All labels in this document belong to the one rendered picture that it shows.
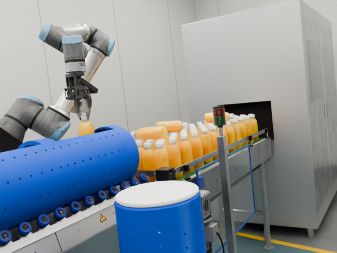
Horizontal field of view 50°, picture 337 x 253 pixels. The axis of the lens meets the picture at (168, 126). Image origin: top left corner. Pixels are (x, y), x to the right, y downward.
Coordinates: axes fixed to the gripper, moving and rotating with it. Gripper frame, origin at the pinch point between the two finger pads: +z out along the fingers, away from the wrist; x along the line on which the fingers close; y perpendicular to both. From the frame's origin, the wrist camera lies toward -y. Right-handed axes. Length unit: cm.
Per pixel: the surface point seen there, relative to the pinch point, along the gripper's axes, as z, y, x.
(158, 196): 25, 31, 58
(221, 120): 10, -54, 44
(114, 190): 32.3, 4.8, 17.2
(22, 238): 36, 51, 17
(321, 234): 128, -204, 62
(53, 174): 17.5, 38.1, 20.0
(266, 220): 104, -162, 28
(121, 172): 25.5, 1.5, 19.1
